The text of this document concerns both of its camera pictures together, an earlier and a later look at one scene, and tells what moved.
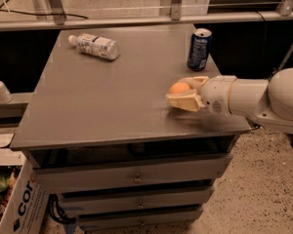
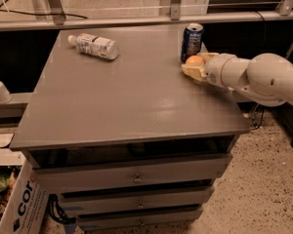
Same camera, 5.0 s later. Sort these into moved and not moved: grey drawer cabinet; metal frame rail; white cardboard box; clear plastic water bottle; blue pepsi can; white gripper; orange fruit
Moved: orange fruit; white gripper; blue pepsi can
Not moved: clear plastic water bottle; metal frame rail; grey drawer cabinet; white cardboard box
